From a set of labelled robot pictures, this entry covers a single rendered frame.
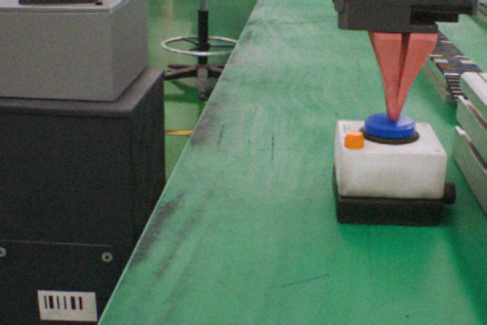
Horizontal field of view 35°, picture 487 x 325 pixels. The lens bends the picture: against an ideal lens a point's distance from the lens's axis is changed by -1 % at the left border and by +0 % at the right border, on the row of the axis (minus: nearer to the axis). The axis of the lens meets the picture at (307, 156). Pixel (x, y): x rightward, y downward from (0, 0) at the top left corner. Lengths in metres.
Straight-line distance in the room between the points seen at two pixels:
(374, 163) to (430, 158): 0.04
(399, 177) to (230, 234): 0.13
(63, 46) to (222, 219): 0.37
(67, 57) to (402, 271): 0.51
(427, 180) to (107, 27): 0.44
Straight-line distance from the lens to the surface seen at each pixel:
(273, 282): 0.51
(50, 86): 0.92
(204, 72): 3.92
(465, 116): 0.71
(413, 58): 0.57
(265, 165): 0.70
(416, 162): 0.58
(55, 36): 0.90
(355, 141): 0.57
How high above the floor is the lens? 1.03
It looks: 20 degrees down
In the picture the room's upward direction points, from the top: 3 degrees clockwise
